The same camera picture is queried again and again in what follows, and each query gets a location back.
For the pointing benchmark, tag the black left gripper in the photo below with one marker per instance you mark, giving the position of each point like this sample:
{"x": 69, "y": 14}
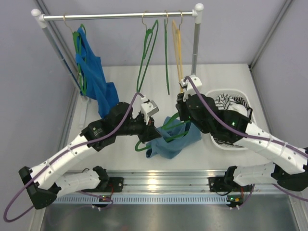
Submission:
{"x": 146, "y": 131}

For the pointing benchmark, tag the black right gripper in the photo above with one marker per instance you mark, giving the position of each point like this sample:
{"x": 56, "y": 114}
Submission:
{"x": 181, "y": 105}

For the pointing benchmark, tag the teal blue tank top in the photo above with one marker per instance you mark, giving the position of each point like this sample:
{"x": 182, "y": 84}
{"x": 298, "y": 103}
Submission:
{"x": 173, "y": 142}

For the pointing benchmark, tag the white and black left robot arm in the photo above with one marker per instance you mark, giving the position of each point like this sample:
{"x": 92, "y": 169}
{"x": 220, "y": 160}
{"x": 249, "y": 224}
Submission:
{"x": 49, "y": 180}

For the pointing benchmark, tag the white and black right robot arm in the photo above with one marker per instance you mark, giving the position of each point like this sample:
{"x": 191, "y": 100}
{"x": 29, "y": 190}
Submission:
{"x": 287, "y": 166}

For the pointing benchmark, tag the bright blue tank top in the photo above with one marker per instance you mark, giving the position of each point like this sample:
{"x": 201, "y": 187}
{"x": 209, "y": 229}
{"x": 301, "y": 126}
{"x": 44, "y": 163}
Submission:
{"x": 98, "y": 88}

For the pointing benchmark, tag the green hanger with blue top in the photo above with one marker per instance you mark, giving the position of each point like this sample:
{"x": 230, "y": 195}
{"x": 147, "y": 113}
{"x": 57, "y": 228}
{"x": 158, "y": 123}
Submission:
{"x": 77, "y": 39}

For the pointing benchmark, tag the yellow hanger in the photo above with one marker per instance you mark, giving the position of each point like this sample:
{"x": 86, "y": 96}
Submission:
{"x": 177, "y": 45}

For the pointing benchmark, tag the white plastic laundry basket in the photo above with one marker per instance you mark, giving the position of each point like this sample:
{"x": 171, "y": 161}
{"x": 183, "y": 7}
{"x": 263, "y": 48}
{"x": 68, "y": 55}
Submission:
{"x": 233, "y": 92}

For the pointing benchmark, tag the black and white striped garment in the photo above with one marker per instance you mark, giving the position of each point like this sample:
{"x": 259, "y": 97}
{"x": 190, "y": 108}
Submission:
{"x": 223, "y": 101}

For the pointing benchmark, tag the silver and white clothes rack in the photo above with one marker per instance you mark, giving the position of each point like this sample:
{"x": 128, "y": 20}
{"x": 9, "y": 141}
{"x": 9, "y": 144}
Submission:
{"x": 44, "y": 21}

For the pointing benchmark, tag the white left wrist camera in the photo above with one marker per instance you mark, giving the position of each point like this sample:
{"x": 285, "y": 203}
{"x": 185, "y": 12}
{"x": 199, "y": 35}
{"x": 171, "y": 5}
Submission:
{"x": 148, "y": 107}

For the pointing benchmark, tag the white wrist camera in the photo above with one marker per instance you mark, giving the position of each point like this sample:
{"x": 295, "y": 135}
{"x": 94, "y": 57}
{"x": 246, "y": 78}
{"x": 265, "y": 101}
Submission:
{"x": 189, "y": 84}
{"x": 148, "y": 107}

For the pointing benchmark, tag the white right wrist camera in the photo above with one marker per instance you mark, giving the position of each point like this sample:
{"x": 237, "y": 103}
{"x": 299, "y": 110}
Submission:
{"x": 189, "y": 84}

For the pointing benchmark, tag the aluminium mounting rail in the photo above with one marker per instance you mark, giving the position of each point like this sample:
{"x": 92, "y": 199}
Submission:
{"x": 158, "y": 187}

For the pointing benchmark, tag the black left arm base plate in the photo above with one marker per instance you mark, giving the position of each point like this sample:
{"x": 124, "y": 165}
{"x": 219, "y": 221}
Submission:
{"x": 115, "y": 184}

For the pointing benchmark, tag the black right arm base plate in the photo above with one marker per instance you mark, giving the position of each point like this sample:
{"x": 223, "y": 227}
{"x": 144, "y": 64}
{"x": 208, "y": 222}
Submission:
{"x": 217, "y": 185}

